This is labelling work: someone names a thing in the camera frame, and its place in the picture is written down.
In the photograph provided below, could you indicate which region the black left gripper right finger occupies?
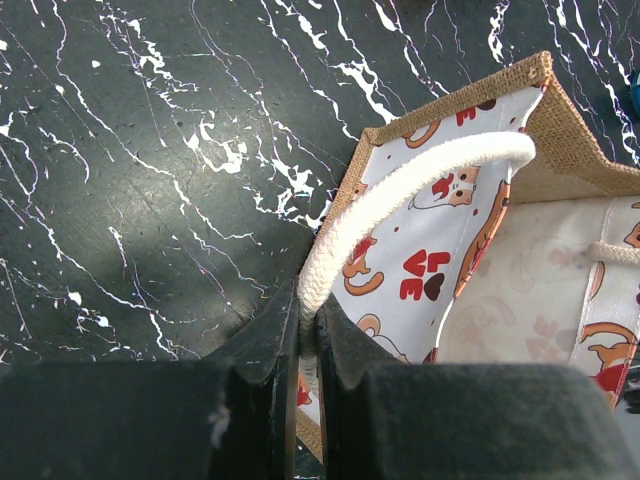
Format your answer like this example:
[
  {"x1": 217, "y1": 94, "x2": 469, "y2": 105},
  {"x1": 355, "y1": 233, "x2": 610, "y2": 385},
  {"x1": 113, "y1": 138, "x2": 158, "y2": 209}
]
[{"x1": 316, "y1": 299, "x2": 639, "y2": 479}]

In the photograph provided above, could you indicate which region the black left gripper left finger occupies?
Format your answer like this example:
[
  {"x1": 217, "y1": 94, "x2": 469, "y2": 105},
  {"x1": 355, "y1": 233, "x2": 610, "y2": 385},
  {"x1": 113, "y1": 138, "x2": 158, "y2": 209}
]
[{"x1": 1, "y1": 282, "x2": 299, "y2": 479}]

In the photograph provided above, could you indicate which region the patterned canvas tote bag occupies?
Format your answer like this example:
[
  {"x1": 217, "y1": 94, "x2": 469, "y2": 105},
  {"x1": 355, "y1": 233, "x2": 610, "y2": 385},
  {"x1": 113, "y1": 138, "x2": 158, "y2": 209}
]
[{"x1": 296, "y1": 51, "x2": 639, "y2": 461}]

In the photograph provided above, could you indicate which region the blue lidded jar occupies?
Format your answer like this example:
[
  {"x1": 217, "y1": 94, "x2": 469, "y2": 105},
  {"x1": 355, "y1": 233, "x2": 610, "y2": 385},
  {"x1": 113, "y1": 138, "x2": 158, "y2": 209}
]
[{"x1": 629, "y1": 70, "x2": 640, "y2": 116}]

